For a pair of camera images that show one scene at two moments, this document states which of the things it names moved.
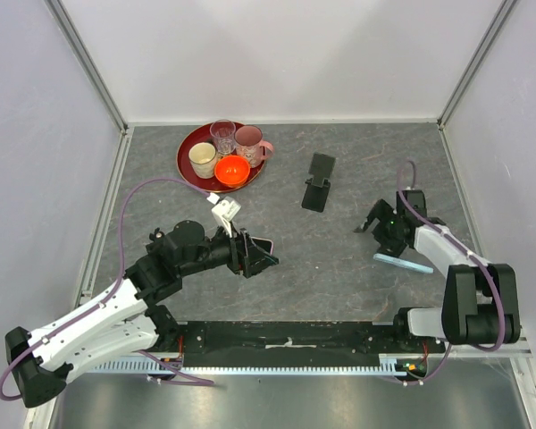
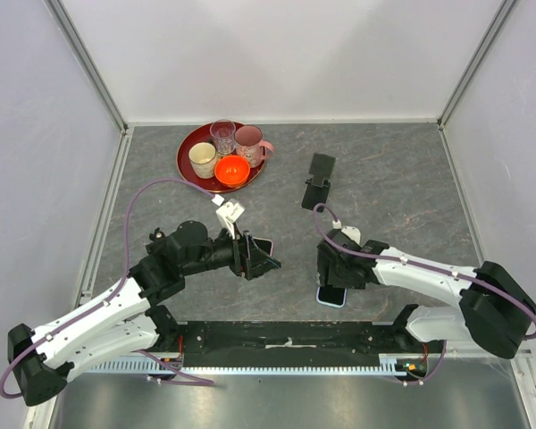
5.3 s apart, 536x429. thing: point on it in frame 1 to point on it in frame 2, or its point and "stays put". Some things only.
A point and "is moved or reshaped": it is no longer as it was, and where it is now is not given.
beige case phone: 265,244 stays put
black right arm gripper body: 388,226 to 336,273
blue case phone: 405,263 is moved or reshaped
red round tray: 211,184 stays put
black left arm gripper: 247,258 stays put
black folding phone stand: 321,168 stays put
